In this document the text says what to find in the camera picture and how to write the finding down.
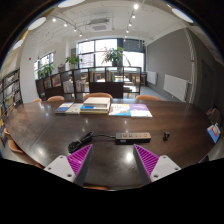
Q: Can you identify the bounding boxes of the blue and yellow book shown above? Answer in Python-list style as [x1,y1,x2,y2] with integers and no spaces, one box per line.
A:
[79,103,111,115]

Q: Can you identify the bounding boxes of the ceiling air conditioner vent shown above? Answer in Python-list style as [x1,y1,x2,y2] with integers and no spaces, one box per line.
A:
[88,18,113,33]

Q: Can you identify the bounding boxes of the orange chairs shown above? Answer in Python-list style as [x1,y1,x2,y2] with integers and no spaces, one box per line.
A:
[2,92,162,170]

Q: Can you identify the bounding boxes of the black bundled power cable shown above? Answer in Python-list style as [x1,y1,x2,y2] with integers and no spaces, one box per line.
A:
[67,131,116,154]

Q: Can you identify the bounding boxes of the white thin book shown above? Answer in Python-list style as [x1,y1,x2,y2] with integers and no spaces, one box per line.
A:
[64,102,84,116]

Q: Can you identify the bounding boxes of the wall bookshelf unit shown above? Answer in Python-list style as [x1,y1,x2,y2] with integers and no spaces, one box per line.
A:
[0,68,24,121]

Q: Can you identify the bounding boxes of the dark blue thin book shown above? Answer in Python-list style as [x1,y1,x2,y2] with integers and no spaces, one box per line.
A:
[54,102,75,115]

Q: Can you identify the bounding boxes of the blue booklet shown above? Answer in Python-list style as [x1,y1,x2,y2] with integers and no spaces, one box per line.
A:
[206,122,222,144]

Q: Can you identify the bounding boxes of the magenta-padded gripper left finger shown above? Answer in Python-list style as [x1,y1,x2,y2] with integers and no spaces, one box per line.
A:
[43,143,94,187]

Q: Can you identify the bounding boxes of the large white wall radiator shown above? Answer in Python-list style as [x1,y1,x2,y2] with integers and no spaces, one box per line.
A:
[163,73,189,102]

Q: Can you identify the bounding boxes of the purple cover book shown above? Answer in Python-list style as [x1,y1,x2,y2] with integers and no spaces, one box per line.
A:
[129,103,154,119]

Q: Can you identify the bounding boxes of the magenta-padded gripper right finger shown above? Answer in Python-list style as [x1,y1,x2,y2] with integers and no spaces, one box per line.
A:
[133,143,182,186]

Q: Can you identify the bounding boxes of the brown wooden chair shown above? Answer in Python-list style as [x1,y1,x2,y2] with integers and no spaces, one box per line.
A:
[205,107,222,126]

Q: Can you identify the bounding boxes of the large potted green plant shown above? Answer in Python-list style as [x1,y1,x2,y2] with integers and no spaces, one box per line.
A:
[101,46,126,67]

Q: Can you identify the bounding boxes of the white vertical wall pipe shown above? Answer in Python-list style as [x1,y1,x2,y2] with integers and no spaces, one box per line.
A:
[184,28,198,104]

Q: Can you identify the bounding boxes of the dark grey door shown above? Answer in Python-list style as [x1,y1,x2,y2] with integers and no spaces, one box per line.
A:
[199,59,214,113]

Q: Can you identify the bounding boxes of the ceiling track spotlights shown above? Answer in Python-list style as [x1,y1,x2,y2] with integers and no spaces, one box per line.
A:
[51,3,139,37]

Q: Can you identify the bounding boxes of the small white wall radiator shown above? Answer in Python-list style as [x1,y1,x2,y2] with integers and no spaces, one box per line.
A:
[146,70,158,86]

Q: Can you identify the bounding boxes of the medium potted green plant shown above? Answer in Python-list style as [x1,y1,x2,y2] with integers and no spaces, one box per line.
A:
[64,54,83,70]

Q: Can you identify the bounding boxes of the dark open shelf unit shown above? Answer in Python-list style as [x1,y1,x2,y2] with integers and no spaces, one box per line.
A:
[34,65,143,101]

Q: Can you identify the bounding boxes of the round white ceiling lamps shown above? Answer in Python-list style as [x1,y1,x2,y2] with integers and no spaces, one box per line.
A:
[12,0,194,51]

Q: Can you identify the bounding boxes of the thick beige book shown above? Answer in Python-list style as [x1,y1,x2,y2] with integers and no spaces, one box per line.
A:
[82,96,111,110]

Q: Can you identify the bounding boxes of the small potted green plant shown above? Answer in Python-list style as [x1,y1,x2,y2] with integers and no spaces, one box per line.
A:
[36,63,55,78]

